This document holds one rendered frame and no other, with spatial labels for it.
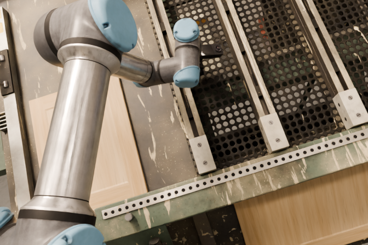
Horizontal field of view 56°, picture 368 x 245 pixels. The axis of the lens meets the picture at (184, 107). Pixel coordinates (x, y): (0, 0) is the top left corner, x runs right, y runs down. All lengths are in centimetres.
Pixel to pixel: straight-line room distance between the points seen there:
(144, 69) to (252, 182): 53
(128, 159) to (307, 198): 78
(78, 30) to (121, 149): 74
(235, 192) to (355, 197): 66
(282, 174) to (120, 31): 79
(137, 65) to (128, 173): 47
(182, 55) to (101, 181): 58
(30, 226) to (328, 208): 134
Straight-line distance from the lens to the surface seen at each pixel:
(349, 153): 130
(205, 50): 120
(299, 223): 168
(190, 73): 99
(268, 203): 156
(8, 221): 65
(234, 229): 163
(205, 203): 122
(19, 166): 144
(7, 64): 159
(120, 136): 133
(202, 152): 121
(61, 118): 60
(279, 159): 123
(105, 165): 133
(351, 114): 131
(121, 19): 68
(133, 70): 96
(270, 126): 123
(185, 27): 103
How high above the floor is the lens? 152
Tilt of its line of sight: 18 degrees down
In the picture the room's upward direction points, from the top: 18 degrees counter-clockwise
